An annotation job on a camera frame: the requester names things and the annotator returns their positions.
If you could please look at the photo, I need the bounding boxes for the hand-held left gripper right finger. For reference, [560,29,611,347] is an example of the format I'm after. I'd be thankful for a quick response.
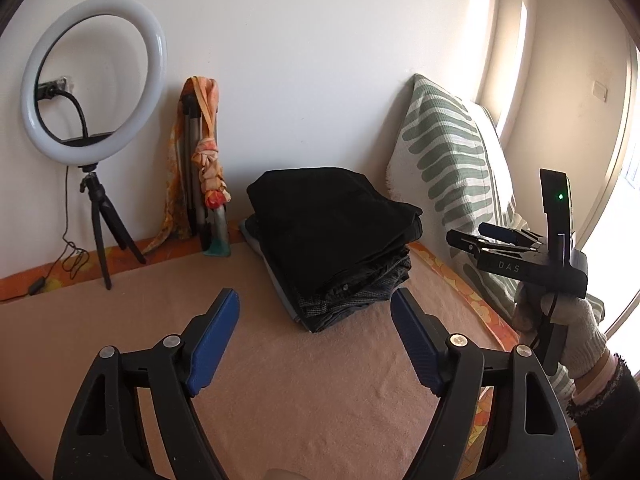
[390,287,573,480]

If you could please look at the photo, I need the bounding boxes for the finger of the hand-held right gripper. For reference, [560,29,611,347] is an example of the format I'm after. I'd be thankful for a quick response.
[478,221,547,247]
[446,230,548,262]

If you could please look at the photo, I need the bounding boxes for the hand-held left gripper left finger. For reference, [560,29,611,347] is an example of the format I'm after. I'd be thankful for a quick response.
[52,287,241,480]

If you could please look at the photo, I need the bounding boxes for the black pants with yellow stripes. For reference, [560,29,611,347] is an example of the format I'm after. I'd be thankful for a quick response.
[246,166,425,293]

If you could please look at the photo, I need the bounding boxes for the person's right forearm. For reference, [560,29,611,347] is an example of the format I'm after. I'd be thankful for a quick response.
[567,350,640,480]

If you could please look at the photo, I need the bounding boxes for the person's right hand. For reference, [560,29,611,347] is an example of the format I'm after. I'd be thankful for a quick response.
[514,280,608,381]

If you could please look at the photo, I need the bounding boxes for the teal cloth piece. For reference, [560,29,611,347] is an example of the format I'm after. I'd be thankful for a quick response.
[202,207,233,258]

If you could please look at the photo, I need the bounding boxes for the green patterned pillow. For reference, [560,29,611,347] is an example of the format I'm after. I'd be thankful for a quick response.
[385,74,608,411]

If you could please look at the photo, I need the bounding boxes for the folded grey tripod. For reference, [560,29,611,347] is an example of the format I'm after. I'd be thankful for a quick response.
[181,92,213,251]

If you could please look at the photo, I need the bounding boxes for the orange patterned scarf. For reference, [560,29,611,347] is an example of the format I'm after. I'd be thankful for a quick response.
[142,76,233,256]

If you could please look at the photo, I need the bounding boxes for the small black tripod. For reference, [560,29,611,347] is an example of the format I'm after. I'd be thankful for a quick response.
[79,162,147,291]

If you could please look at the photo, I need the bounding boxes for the black ring light cable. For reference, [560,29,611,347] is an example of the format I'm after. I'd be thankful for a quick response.
[0,165,91,303]

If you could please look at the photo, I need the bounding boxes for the white ring light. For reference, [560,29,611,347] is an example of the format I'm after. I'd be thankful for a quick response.
[20,0,167,168]

